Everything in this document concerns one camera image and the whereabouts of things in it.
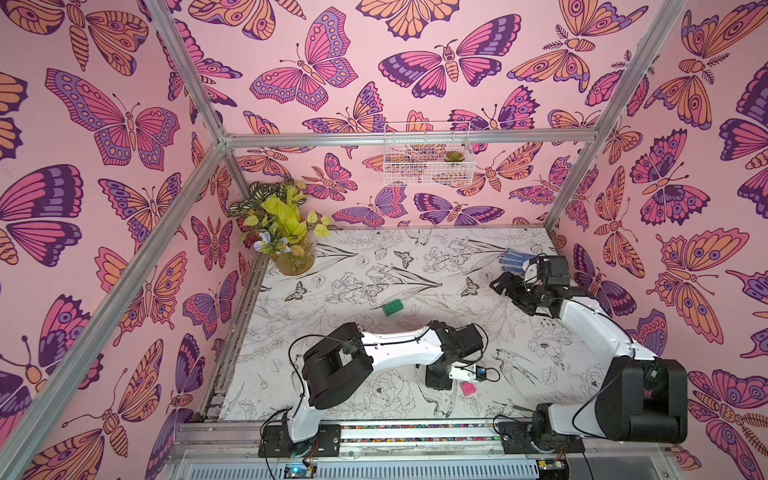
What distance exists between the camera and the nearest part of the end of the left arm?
1.99 feet

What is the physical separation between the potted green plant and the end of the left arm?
514 mm

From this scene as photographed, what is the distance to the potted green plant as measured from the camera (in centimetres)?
91
